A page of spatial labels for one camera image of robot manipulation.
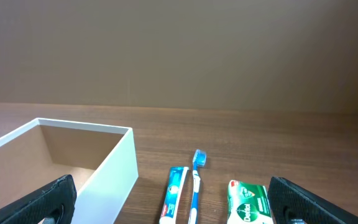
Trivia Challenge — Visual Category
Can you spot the blue white toothpaste tube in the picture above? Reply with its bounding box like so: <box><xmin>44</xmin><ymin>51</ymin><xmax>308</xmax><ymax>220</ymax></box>
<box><xmin>159</xmin><ymin>167</ymin><xmax>189</xmax><ymax>224</ymax></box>

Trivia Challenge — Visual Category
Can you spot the green white soap pack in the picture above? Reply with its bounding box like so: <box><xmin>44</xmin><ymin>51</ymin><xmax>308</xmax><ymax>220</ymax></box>
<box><xmin>227</xmin><ymin>180</ymin><xmax>273</xmax><ymax>224</ymax></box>

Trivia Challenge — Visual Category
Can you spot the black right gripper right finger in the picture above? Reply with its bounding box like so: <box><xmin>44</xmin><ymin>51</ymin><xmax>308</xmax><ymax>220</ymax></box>
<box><xmin>268</xmin><ymin>177</ymin><xmax>358</xmax><ymax>224</ymax></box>

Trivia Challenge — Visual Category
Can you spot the blue white toothbrush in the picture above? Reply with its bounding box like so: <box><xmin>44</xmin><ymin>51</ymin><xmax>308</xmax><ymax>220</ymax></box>
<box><xmin>188</xmin><ymin>149</ymin><xmax>207</xmax><ymax>224</ymax></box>

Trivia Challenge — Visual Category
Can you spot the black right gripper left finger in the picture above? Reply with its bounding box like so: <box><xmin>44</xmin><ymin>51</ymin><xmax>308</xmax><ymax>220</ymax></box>
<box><xmin>0</xmin><ymin>174</ymin><xmax>77</xmax><ymax>224</ymax></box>

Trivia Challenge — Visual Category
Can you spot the white open box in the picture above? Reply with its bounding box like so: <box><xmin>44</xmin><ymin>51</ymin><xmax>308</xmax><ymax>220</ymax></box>
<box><xmin>0</xmin><ymin>118</ymin><xmax>139</xmax><ymax>223</ymax></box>

